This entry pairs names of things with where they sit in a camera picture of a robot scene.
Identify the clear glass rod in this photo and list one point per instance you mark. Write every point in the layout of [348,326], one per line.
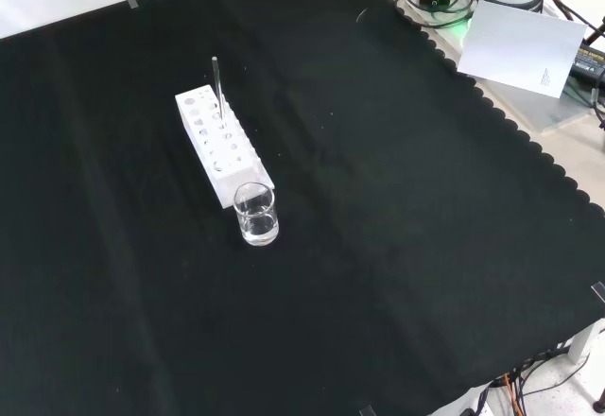
[217,86]

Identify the white test tube rack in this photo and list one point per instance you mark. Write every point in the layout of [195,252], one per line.
[219,151]

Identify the small glass beaker with water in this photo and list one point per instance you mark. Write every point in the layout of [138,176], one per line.
[257,227]

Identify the black table cloth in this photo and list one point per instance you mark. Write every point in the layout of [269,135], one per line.
[331,246]

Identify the clear tape piece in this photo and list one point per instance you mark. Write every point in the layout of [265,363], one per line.
[599,292]
[133,4]
[367,411]

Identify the pale board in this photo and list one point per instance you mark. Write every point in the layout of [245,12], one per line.
[520,47]

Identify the black power adapter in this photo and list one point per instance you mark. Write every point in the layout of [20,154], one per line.
[588,64]

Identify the white table leg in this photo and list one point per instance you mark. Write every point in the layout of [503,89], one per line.
[586,340]

